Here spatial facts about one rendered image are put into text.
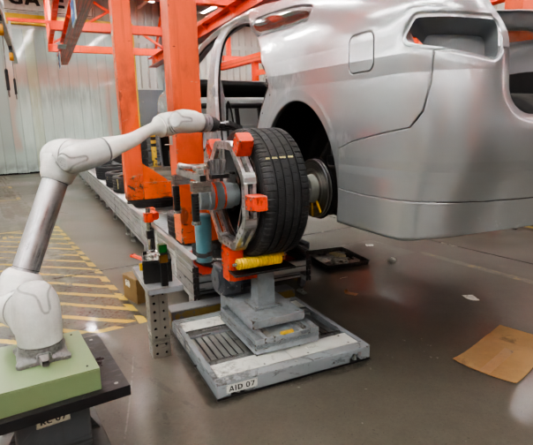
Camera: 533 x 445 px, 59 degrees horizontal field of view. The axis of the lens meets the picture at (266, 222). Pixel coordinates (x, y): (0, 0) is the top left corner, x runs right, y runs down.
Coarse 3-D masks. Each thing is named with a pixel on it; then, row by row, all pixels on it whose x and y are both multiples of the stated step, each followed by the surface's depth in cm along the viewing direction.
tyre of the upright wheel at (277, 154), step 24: (264, 144) 222; (288, 144) 227; (264, 168) 214; (288, 168) 219; (264, 192) 214; (288, 192) 217; (264, 216) 217; (288, 216) 220; (264, 240) 223; (288, 240) 231
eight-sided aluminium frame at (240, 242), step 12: (216, 144) 240; (228, 144) 226; (216, 156) 248; (240, 156) 225; (240, 168) 216; (216, 180) 260; (240, 180) 216; (252, 180) 215; (252, 192) 216; (216, 216) 259; (252, 216) 219; (216, 228) 256; (228, 228) 256; (240, 228) 224; (252, 228) 221; (228, 240) 241; (240, 240) 227
